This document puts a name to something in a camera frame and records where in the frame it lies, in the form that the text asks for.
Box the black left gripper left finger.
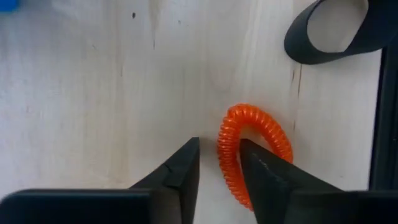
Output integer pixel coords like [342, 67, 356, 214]
[0, 136, 200, 224]

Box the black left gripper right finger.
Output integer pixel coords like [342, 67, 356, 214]
[238, 138, 398, 224]

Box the orange spiral coil bracelet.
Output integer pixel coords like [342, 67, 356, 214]
[216, 103, 294, 212]

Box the black rubber wristband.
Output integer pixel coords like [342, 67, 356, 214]
[283, 0, 398, 66]

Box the blue plastic basket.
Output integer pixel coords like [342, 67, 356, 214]
[0, 0, 20, 13]

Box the black aluminium rig frame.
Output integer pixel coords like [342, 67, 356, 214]
[368, 37, 398, 192]

